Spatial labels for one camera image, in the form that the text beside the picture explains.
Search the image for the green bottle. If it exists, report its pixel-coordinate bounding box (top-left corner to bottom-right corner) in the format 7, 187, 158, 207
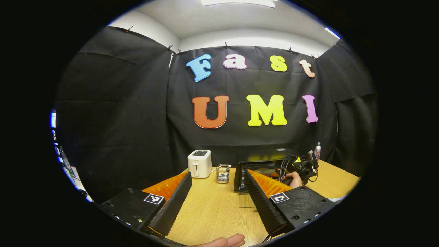
60, 146, 74, 175

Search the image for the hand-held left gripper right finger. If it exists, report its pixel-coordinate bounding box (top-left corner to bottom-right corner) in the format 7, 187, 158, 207
243, 168, 336, 236

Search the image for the black cable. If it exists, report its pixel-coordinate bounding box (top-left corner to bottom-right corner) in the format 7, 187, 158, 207
279, 155, 296, 183

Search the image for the metal wire holder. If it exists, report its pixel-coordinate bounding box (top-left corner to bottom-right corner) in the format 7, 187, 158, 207
216, 164, 231, 184

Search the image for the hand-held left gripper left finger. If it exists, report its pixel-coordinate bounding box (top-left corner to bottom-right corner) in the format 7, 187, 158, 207
99, 171, 193, 237

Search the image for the white toaster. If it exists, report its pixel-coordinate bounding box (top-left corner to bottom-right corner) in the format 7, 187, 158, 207
187, 150, 212, 178

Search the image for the black electric oven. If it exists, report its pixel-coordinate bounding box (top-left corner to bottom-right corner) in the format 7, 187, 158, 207
234, 148, 295, 208

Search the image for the large ceiling light panel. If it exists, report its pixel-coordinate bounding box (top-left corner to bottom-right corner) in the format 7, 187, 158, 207
201, 0, 276, 8

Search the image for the black backdrop cloth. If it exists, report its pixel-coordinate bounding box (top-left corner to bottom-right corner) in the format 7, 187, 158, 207
55, 27, 379, 203

